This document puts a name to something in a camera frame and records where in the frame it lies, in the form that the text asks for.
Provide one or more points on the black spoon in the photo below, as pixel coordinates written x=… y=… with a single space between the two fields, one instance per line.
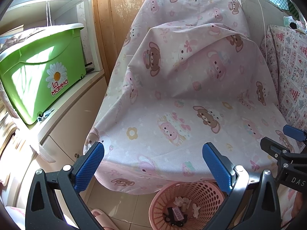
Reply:
x=178 y=223

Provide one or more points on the person's right leg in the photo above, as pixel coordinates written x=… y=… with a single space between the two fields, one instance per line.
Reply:
x=298 y=206

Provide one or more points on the black cylindrical stick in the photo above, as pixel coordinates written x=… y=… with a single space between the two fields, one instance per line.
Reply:
x=170 y=210

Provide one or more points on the worn white desk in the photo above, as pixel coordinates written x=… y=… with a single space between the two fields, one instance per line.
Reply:
x=249 y=12

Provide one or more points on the small pink card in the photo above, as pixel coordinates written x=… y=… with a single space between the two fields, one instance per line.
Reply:
x=177 y=213

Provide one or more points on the green storage box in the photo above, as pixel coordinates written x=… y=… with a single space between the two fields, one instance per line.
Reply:
x=28 y=86

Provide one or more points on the teal checkered cloth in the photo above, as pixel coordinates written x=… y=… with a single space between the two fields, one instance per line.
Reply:
x=278 y=0

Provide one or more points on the pink slipper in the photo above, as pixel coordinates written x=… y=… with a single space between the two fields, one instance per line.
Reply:
x=98 y=214

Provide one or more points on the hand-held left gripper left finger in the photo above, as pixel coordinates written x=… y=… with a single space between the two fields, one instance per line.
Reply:
x=90 y=164

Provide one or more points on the pink cartoon printed bedsheet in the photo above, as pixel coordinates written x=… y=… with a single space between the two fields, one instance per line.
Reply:
x=191 y=76

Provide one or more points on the worn wooden door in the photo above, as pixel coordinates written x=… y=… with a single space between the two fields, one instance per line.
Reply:
x=120 y=16

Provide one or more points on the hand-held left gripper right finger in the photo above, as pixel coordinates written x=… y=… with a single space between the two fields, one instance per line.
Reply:
x=217 y=167

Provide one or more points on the pink plastic perforated basket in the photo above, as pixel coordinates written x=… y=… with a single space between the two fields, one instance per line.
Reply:
x=208 y=196

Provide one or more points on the pale green plastic object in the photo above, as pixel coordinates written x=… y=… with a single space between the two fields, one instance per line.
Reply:
x=293 y=24

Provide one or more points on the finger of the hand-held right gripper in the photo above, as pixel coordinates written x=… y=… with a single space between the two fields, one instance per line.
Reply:
x=273 y=147
x=293 y=133

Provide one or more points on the cream thread spool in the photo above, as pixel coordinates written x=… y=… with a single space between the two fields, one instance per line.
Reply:
x=184 y=206

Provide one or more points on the white cabinet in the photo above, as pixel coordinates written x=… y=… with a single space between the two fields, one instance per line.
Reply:
x=69 y=129

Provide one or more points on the patterned pink pillow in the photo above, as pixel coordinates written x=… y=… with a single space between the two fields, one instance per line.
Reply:
x=290 y=76

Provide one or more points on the white woven cloth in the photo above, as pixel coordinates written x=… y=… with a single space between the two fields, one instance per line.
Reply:
x=42 y=152

